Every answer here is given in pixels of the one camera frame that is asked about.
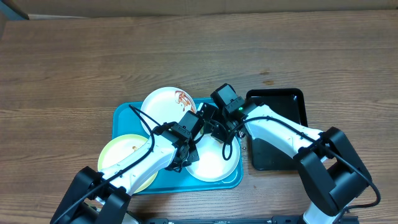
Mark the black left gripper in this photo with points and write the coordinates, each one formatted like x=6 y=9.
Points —
x=193 y=156

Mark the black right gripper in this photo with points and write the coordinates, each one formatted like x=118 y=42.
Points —
x=221 y=135

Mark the white plate with sauce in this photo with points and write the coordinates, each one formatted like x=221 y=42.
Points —
x=211 y=166

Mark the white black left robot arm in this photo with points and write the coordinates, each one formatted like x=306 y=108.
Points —
x=103 y=197

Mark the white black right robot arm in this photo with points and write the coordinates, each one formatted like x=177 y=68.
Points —
x=332 y=173

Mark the black water tray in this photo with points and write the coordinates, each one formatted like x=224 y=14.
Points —
x=289 y=103

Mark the teal plastic tray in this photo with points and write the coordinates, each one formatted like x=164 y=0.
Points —
x=126 y=122

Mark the yellow green plate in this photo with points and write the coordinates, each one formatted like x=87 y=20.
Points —
x=121 y=152

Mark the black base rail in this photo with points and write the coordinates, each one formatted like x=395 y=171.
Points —
x=283 y=219

